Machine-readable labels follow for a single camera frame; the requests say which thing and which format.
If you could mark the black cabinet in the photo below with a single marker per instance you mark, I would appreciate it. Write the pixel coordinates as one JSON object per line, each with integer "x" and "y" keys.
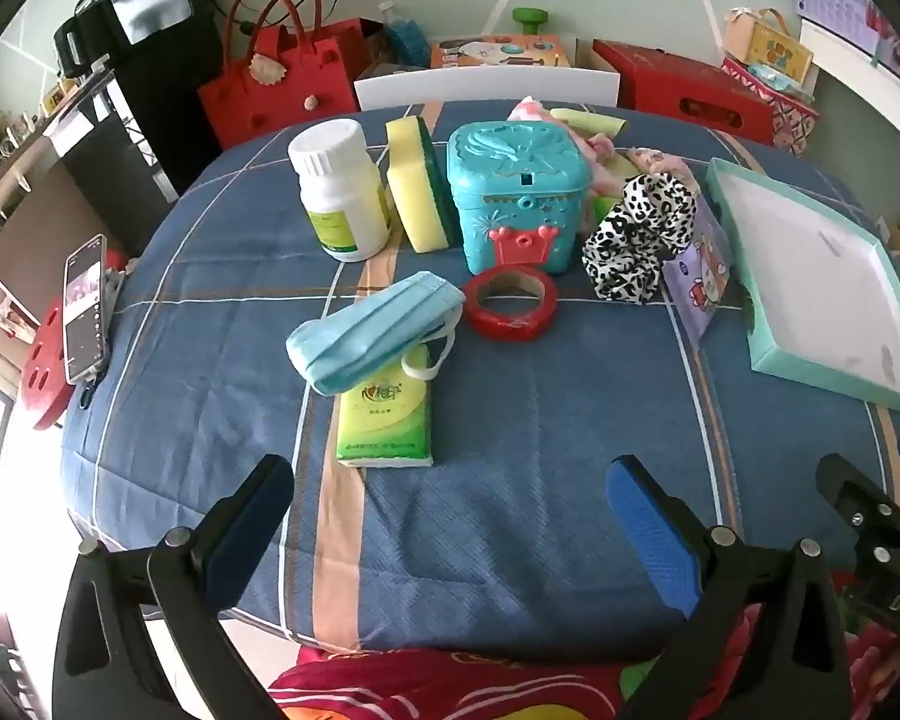
{"x": 172, "y": 105}

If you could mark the red floral cloth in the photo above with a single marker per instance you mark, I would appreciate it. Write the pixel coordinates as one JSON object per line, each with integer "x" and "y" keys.
{"x": 420, "y": 690}

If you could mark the light green cloth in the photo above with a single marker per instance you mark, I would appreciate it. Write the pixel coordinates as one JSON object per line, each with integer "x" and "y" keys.
{"x": 589, "y": 120}

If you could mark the leopard print scrunchie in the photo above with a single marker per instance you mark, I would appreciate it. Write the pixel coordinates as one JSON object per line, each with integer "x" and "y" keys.
{"x": 637, "y": 232}

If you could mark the red felt tote bag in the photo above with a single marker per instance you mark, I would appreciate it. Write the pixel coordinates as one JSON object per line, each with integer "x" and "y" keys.
{"x": 285, "y": 71}

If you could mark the pink white fluffy cloth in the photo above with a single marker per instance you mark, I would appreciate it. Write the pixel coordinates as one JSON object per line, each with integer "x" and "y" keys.
{"x": 529, "y": 109}

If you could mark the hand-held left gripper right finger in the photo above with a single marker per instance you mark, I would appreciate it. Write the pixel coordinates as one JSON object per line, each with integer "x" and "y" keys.
{"x": 645, "y": 532}

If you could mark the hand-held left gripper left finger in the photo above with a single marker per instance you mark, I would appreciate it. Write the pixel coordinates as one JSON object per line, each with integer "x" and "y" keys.
{"x": 247, "y": 532}

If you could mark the blue plaid blanket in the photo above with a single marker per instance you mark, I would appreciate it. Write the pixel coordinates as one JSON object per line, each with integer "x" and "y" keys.
{"x": 495, "y": 405}

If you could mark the purple snack packet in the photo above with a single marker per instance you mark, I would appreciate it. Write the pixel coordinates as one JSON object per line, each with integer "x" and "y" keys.
{"x": 694, "y": 277}

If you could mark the pink printed cloth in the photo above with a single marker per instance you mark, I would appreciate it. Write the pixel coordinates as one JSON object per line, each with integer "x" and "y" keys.
{"x": 656, "y": 163}

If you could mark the wet wipes pack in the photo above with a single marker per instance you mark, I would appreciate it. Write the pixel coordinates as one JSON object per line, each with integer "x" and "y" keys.
{"x": 776, "y": 76}

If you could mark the blue face mask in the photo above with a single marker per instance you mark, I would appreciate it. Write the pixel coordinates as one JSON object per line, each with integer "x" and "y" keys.
{"x": 367, "y": 334}

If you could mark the patterned tin box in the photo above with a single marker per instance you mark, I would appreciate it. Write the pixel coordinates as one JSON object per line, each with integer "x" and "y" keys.
{"x": 784, "y": 109}

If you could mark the smartphone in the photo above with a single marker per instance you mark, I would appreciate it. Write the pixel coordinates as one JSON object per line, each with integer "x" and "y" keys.
{"x": 86, "y": 307}

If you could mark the yellow green sponge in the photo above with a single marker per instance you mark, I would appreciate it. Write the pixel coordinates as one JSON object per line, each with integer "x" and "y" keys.
{"x": 420, "y": 187}

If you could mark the teal plastic box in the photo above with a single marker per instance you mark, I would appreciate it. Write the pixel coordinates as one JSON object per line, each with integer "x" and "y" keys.
{"x": 521, "y": 195}

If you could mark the red plastic stool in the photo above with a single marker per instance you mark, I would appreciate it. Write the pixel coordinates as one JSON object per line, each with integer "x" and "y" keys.
{"x": 49, "y": 371}

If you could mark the white plastic bottle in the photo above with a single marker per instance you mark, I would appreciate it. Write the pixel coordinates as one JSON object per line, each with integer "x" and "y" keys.
{"x": 337, "y": 195}

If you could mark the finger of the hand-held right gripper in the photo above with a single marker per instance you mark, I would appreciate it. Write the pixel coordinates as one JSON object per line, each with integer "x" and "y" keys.
{"x": 851, "y": 491}

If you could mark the red gift box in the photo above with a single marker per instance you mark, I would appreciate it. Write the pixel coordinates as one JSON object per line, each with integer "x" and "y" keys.
{"x": 682, "y": 94}

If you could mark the teal shallow cardboard tray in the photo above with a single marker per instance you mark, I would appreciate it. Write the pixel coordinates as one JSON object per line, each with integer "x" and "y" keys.
{"x": 817, "y": 277}

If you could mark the brown wooden shelf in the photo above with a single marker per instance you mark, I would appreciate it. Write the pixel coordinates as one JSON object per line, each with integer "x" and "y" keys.
{"x": 22, "y": 195}

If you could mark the colourful toy box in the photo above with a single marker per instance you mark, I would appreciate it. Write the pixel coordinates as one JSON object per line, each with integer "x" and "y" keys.
{"x": 502, "y": 52}

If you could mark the white arch frame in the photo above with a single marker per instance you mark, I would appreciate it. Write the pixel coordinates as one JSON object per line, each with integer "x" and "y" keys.
{"x": 840, "y": 41}

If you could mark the red tape roll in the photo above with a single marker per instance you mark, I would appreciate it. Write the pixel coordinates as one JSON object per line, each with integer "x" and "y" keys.
{"x": 510, "y": 326}

